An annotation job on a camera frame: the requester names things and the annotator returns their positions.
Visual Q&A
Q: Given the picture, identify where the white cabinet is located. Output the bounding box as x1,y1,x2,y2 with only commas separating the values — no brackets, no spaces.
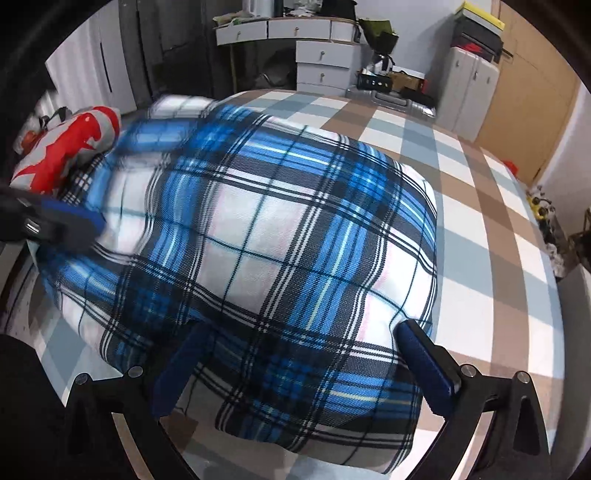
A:
436,46,500,143

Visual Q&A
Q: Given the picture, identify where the white desk with drawers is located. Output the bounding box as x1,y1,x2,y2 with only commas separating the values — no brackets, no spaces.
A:
215,17,365,93

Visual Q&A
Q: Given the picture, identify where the black electronic device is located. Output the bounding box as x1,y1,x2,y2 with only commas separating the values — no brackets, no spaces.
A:
355,74,391,90

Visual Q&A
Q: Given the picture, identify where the wooden door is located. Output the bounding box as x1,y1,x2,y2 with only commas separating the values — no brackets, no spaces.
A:
475,2,580,183

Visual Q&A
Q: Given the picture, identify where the yellow black toy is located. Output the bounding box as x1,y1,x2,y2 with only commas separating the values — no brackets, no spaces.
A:
526,185,559,232

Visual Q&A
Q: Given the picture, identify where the yellow lidded box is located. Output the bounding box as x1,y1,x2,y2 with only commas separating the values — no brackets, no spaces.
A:
462,2,505,31

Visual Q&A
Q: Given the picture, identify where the silver suitcase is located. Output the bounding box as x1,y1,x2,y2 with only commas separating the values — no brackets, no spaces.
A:
346,85,437,121

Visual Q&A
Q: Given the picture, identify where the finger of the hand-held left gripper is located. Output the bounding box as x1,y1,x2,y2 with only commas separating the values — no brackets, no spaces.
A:
28,194,108,247

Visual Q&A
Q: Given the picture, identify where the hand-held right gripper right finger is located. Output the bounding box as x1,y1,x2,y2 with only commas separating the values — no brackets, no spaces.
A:
392,318,550,480

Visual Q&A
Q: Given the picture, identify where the red grey printed cloth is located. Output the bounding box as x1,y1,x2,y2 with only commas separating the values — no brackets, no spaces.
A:
11,105,122,195

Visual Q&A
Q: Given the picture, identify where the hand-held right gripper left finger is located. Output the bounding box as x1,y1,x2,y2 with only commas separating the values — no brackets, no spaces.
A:
65,320,213,480

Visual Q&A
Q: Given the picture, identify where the brown open box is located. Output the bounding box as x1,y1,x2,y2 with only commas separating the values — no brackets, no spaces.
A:
388,69,426,93

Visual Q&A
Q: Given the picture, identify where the black desk chair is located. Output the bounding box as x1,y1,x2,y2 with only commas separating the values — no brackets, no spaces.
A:
252,55,296,90

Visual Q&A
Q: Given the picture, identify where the green black bag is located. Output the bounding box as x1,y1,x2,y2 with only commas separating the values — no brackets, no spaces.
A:
359,17,399,58

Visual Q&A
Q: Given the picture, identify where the checkered bed sheet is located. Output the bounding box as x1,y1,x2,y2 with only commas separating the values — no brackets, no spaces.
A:
0,90,568,480

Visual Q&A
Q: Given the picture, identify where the blue plaid garment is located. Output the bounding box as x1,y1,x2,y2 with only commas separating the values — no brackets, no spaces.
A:
39,95,439,476

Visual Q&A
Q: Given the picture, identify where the white standing air conditioner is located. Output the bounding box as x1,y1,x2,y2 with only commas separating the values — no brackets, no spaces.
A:
46,28,137,112

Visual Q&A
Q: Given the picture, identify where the black storage case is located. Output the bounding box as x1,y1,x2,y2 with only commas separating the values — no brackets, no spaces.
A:
451,18,504,63

